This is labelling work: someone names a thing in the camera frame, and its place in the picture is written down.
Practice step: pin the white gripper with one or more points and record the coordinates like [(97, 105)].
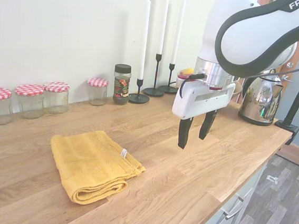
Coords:
[(192, 103)]

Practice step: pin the yellow towel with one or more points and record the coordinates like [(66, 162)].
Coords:
[(88, 164)]

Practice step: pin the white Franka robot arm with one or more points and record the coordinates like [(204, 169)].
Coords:
[(252, 34)]

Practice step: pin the wooden fruit bowl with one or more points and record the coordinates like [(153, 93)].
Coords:
[(237, 90)]

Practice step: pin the yellow lemon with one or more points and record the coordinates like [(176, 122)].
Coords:
[(188, 70)]

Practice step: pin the shiny steel kettle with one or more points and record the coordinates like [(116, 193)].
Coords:
[(259, 101)]

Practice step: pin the spice jar black lid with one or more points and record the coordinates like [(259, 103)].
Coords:
[(121, 85)]

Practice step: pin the small white plastic piece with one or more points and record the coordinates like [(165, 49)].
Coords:
[(272, 179)]

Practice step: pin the silver door lever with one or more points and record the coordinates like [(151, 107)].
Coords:
[(287, 78)]

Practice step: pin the silver door lock knob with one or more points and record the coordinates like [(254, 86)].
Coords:
[(290, 65)]

